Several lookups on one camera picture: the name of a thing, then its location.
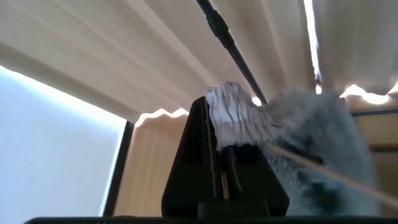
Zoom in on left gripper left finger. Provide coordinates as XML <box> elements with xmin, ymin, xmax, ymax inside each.
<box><xmin>160</xmin><ymin>95</ymin><xmax>222</xmax><ymax>218</ymax></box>

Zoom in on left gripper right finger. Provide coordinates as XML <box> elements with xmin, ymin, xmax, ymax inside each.
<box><xmin>217</xmin><ymin>143</ymin><xmax>290</xmax><ymax>218</ymax></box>

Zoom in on pale grey shorts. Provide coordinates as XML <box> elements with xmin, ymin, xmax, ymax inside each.
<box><xmin>204</xmin><ymin>81</ymin><xmax>381</xmax><ymax>216</ymax></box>

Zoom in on pink clothes hanger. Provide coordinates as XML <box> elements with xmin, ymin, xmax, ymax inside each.
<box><xmin>221</xmin><ymin>141</ymin><xmax>398</xmax><ymax>209</ymax></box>

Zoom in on black clothes rack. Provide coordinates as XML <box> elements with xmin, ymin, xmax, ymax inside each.
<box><xmin>196</xmin><ymin>0</ymin><xmax>398</xmax><ymax>153</ymax></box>

